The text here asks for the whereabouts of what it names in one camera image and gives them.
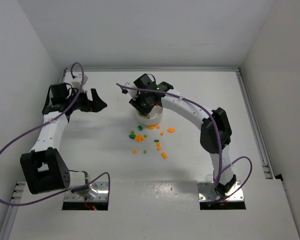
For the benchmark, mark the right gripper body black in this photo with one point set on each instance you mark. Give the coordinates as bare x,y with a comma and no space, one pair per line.
142,108

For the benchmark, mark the white round divided container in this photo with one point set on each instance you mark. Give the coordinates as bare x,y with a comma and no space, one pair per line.
153,118

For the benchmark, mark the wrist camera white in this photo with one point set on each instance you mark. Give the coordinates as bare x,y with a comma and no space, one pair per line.
77,81
130,90

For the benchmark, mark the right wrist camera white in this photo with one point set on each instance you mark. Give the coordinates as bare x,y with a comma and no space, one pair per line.
130,90

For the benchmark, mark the orange arch lego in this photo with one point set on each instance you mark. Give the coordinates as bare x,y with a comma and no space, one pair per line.
171,130

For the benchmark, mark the yellow orange lego cluster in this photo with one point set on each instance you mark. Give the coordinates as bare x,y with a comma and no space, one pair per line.
139,138

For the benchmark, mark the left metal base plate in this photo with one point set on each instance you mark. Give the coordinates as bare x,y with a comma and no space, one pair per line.
96,192

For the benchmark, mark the yellow orange lego group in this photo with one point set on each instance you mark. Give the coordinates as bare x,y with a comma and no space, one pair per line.
160,149

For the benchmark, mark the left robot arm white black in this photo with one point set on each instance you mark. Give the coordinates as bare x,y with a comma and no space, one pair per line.
43,167

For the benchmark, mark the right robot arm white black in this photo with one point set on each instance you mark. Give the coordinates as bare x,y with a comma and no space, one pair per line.
213,124

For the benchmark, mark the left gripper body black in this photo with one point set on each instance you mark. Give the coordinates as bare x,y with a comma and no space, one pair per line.
90,100

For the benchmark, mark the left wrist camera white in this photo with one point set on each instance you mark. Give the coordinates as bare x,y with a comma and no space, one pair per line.
77,81

